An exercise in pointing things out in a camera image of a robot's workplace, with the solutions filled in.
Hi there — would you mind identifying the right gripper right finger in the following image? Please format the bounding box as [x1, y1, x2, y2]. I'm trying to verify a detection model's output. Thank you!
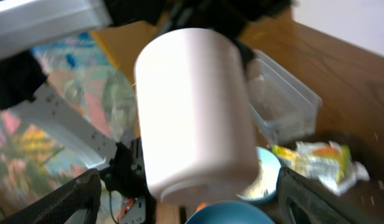
[277, 167, 383, 224]

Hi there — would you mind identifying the white green wrapper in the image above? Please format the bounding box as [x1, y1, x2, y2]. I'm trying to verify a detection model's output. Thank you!
[271, 141, 370, 196]

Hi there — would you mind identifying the orange carrot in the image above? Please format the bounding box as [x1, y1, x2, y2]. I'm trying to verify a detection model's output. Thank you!
[195, 203, 208, 213]

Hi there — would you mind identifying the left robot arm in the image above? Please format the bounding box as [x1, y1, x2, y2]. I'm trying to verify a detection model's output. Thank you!
[0, 0, 162, 198]

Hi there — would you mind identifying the clear plastic bin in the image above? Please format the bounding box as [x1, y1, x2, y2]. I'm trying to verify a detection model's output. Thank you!
[247, 50, 322, 144]

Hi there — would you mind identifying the pink cup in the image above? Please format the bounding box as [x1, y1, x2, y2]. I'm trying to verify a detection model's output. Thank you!
[134, 28, 259, 205]

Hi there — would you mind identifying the small light-blue rice bowl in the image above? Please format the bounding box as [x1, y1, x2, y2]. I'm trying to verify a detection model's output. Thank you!
[237, 147, 281, 204]

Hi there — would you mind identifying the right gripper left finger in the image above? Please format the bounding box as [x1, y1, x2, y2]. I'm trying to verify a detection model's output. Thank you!
[0, 169, 101, 224]

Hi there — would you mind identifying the large blue plate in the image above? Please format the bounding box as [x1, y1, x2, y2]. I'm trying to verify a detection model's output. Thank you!
[185, 200, 275, 224]

